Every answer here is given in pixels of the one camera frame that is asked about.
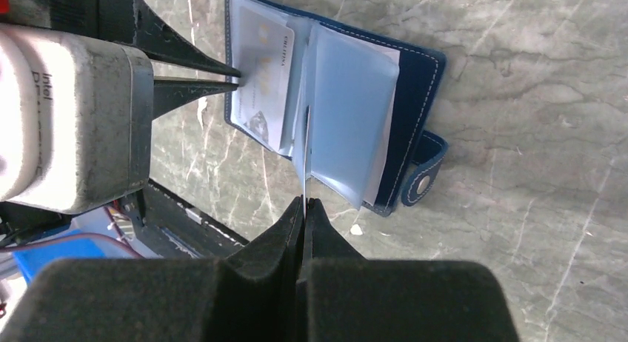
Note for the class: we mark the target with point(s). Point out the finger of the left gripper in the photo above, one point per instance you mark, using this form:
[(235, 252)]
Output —
[(134, 23), (171, 93)]

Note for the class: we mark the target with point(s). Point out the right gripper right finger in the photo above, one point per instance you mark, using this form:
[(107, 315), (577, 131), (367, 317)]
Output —
[(343, 296)]

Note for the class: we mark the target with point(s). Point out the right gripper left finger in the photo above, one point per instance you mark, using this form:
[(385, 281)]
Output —
[(247, 296)]

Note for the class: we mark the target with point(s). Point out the silver VIP card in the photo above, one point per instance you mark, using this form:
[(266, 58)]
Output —
[(262, 51)]

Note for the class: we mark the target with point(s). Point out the blue leather card holder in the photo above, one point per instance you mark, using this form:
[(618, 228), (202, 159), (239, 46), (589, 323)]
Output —
[(357, 106)]

